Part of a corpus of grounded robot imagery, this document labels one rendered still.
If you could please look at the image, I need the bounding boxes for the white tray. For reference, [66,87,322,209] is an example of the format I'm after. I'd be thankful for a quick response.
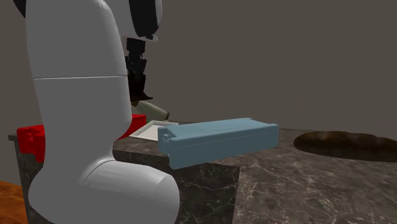
[129,120,179,143]

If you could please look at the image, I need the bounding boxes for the blue long box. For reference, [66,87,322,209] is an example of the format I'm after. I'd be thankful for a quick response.
[157,116,280,171]

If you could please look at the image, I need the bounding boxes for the red box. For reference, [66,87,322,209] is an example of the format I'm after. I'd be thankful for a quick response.
[16,113,147,164]

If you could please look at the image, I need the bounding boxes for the dark brown sink basin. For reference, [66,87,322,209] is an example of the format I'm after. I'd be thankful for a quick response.
[293,130,397,163]

